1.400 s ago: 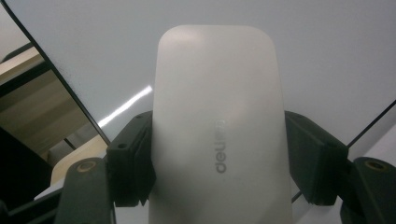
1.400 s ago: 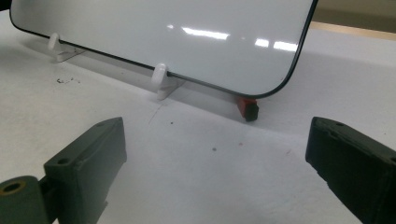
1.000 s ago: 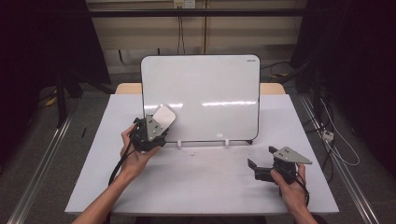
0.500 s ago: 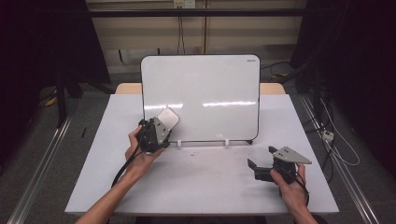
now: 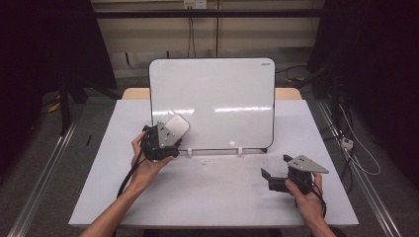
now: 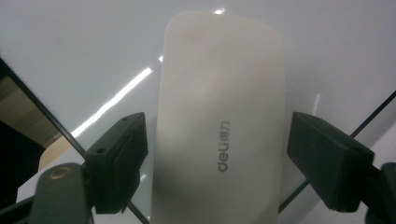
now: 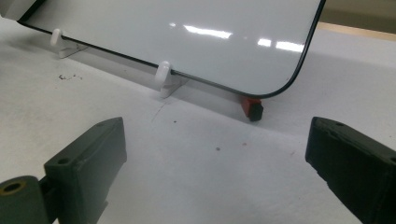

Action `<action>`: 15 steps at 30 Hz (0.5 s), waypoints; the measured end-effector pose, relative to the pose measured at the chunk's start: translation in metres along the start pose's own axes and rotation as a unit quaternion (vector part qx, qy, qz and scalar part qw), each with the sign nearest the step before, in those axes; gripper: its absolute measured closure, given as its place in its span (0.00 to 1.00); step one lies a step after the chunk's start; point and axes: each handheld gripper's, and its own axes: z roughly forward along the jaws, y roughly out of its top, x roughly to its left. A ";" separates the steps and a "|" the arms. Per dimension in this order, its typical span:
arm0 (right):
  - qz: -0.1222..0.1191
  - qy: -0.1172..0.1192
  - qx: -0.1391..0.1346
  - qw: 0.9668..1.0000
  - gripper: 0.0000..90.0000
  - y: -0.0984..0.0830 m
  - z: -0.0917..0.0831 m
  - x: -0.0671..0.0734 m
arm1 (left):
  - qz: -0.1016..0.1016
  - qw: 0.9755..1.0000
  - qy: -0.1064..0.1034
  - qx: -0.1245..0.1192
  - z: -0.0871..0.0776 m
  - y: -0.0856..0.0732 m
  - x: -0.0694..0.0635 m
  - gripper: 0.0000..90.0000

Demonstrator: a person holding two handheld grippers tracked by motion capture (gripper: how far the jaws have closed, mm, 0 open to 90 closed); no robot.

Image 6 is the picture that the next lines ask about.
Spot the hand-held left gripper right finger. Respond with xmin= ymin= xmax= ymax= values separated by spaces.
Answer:
xmin=286 ymin=111 xmax=375 ymax=211

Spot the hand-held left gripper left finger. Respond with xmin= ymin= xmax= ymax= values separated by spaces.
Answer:
xmin=83 ymin=112 xmax=149 ymax=216

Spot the white deli plastic case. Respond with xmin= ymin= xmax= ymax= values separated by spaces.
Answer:
xmin=149 ymin=10 xmax=287 ymax=224

